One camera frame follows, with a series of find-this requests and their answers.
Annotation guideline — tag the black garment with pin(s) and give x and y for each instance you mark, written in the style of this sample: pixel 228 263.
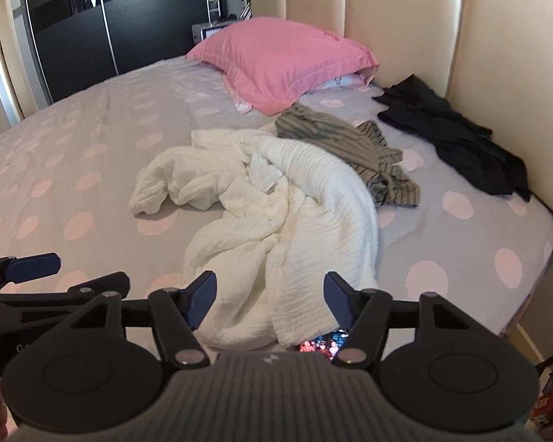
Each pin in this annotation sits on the black garment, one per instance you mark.
pixel 412 107

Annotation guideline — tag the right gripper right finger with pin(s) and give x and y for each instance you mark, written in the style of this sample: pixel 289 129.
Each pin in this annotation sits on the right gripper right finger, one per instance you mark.
pixel 363 315

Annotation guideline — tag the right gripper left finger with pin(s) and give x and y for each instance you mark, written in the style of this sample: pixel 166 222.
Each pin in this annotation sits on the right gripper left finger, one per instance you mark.
pixel 176 315

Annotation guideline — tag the patterned pillow under pink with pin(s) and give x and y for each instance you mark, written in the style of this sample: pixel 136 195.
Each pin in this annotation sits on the patterned pillow under pink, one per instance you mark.
pixel 346 82

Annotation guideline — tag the grey striped garment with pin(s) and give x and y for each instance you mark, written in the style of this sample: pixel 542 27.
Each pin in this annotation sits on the grey striped garment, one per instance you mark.
pixel 363 148

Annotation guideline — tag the cream door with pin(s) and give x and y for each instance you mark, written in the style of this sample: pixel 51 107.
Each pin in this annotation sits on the cream door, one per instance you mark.
pixel 15 92

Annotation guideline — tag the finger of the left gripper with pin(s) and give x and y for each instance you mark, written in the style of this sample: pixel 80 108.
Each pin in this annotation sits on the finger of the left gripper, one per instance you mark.
pixel 114 282
pixel 24 269

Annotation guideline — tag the grey polka dot bedsheet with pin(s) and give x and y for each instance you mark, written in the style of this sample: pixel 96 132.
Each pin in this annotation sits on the grey polka dot bedsheet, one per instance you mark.
pixel 68 172

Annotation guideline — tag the cream padded headboard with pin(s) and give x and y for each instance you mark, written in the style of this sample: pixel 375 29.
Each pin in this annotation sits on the cream padded headboard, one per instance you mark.
pixel 492 60

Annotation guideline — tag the bedside table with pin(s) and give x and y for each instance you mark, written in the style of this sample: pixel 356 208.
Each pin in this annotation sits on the bedside table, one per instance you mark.
pixel 201 31

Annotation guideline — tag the black sliding wardrobe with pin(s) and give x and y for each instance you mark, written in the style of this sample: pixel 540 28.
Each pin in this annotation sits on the black sliding wardrobe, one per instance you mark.
pixel 81 43

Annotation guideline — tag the colourful magazine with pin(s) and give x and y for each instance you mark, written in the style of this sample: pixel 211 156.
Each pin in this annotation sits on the colourful magazine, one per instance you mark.
pixel 327 344

